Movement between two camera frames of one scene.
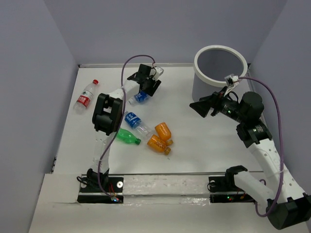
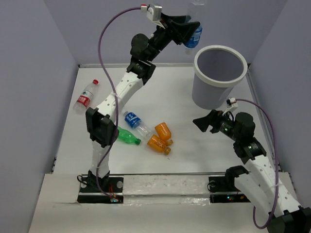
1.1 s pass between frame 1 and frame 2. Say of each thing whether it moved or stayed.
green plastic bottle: stayed
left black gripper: moved
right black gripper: moved
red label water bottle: stayed
